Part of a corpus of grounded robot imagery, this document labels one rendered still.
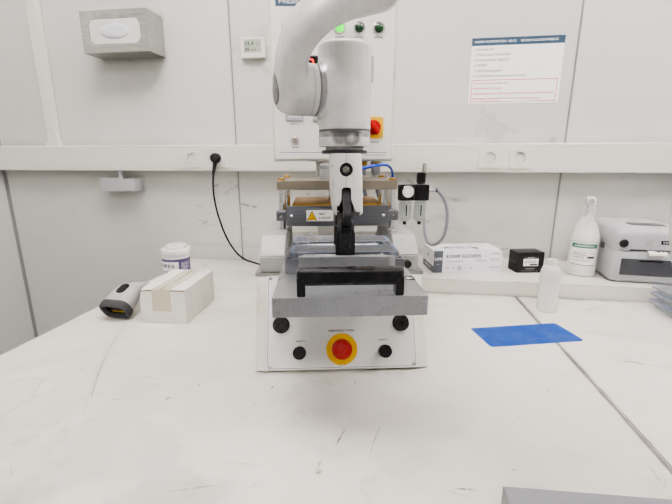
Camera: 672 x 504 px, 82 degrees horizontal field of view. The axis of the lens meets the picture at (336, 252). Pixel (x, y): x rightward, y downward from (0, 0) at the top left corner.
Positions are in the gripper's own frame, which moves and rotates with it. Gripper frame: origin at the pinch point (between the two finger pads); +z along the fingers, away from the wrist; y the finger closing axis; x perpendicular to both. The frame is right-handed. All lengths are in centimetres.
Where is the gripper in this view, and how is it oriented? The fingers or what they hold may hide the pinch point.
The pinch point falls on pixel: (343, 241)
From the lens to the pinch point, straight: 67.7
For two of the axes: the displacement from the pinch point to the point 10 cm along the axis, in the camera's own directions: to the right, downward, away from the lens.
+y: -0.5, -2.3, 9.7
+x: -10.0, 0.1, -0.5
